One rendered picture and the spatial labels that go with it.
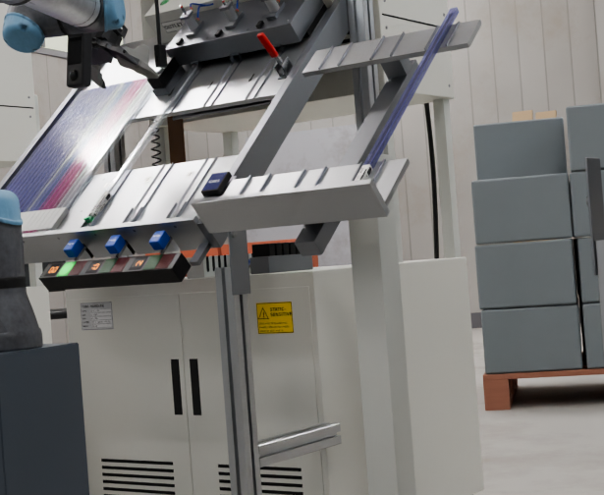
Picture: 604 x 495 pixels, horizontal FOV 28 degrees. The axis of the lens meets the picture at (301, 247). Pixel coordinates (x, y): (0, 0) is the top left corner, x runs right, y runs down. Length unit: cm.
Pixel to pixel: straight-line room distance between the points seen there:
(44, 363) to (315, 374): 84
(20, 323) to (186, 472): 104
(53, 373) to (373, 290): 59
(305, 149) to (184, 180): 765
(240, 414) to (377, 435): 25
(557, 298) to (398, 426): 280
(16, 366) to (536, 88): 815
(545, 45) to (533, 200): 486
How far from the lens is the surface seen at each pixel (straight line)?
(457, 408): 291
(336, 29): 259
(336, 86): 280
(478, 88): 975
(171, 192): 235
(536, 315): 485
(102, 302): 280
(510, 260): 484
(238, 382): 218
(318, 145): 994
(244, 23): 264
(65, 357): 177
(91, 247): 240
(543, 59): 962
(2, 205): 174
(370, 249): 207
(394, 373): 208
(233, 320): 217
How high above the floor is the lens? 65
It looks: level
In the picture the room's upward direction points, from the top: 4 degrees counter-clockwise
